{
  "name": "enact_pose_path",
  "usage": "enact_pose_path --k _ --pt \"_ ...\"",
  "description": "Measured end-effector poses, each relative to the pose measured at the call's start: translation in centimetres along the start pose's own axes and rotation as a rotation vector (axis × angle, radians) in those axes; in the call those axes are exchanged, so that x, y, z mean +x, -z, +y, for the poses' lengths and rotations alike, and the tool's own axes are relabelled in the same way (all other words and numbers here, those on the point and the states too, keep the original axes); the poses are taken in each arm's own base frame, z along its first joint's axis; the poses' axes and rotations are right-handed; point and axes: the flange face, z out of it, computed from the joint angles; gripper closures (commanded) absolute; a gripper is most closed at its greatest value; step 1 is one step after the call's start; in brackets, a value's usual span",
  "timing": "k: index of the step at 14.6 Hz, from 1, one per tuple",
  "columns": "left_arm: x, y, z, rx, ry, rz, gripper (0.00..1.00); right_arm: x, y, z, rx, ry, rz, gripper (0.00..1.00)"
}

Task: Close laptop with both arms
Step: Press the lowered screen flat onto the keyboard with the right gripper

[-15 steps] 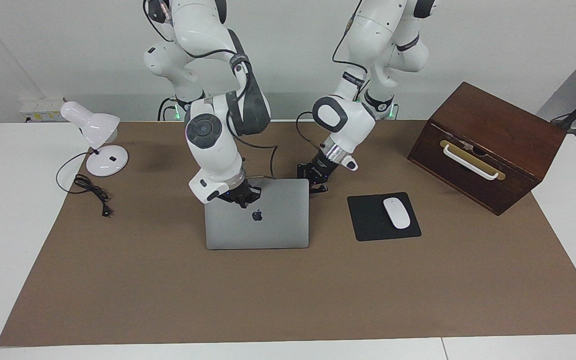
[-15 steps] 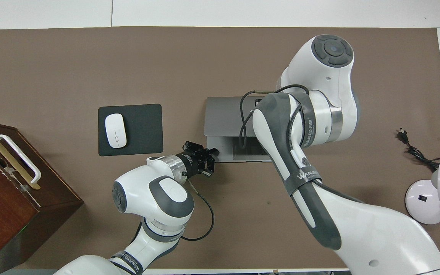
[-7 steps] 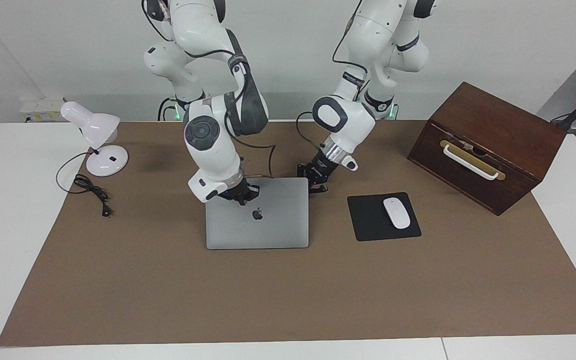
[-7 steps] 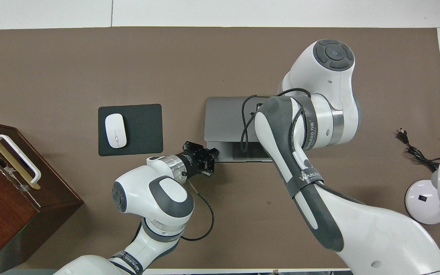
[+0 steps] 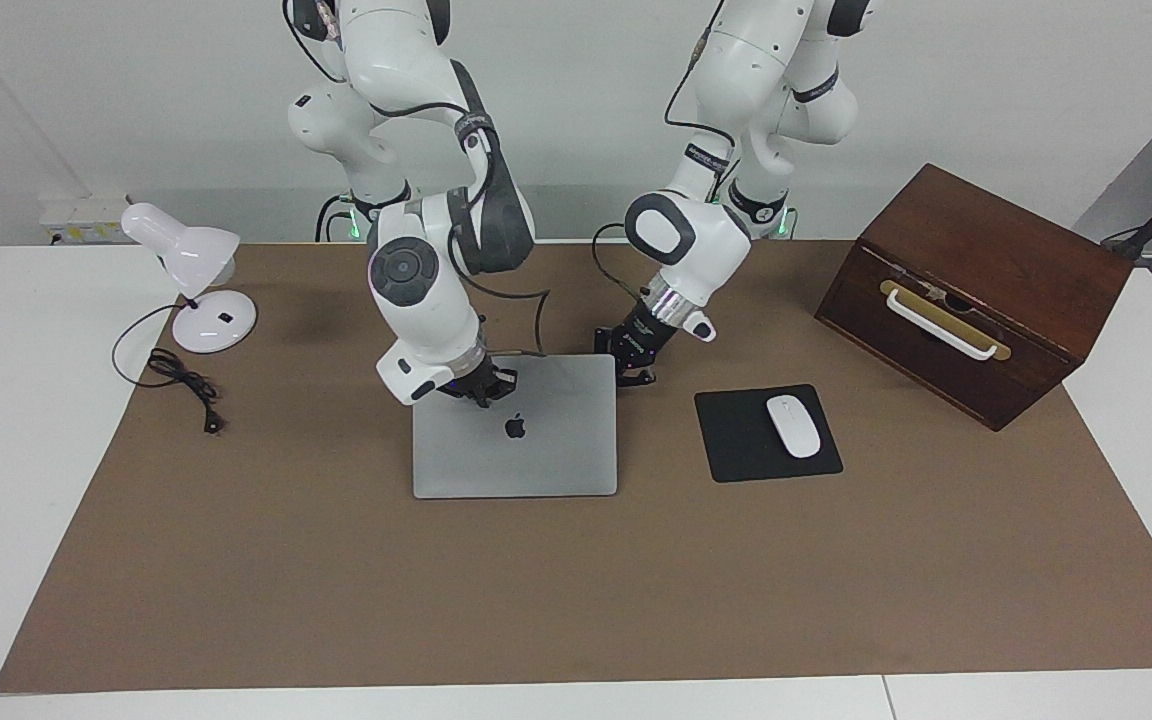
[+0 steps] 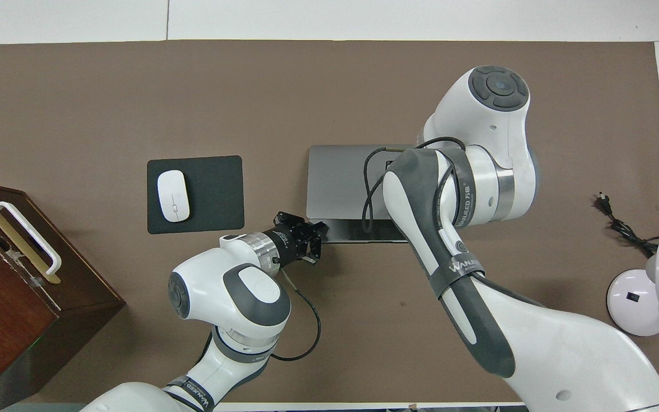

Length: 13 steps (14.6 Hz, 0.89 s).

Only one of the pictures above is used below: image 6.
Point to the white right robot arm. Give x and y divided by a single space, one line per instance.
535 343

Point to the black mouse pad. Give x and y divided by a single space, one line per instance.
215 194

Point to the grey aluminium laptop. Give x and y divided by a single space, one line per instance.
335 183

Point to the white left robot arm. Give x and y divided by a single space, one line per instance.
221 297

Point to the dark brown wooden box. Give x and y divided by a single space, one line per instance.
3 309

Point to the brown table mat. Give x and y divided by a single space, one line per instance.
135 86

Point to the white desk lamp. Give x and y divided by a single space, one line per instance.
632 300

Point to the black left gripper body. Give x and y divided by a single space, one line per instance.
289 243

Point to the white computer mouse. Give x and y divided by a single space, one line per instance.
173 195

